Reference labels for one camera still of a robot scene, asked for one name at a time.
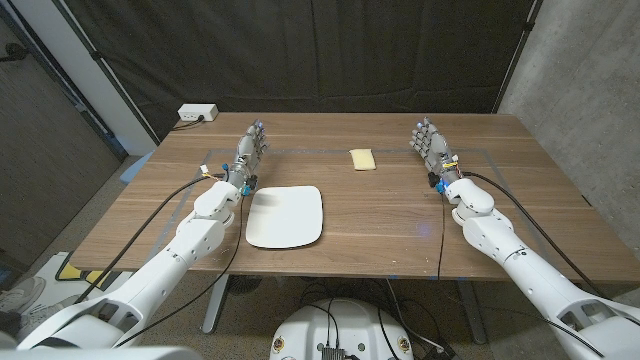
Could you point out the white paper plate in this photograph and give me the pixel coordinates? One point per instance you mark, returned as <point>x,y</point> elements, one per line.
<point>285,217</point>

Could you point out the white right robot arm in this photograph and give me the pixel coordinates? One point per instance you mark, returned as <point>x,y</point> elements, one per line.
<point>530,270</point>

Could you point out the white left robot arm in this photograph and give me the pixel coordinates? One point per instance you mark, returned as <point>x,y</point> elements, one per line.
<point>165,265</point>

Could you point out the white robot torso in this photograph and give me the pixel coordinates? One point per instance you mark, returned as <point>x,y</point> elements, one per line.
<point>345,325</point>

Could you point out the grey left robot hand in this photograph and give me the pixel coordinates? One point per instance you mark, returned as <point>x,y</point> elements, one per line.
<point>245,155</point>

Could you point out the black backdrop stand pole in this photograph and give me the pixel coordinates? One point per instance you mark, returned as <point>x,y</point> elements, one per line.
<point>99,56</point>
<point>525,30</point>

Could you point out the grey sneaker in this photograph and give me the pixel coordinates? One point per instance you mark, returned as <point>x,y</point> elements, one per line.
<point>45,315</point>
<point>22,294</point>

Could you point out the yellow sponge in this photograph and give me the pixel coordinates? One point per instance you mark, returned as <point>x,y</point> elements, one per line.
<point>362,159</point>

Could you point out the black backdrop curtain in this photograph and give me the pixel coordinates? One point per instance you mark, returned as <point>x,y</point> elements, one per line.
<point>310,50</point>

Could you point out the black round fan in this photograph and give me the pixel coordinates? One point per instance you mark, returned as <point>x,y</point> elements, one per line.
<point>244,285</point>

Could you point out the white power strip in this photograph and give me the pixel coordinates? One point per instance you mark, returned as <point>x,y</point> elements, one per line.
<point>197,112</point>

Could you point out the white floor board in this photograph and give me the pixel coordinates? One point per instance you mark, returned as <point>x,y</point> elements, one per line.
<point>50,286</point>

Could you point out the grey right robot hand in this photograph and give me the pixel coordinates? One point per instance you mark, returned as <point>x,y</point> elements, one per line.
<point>437,152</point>

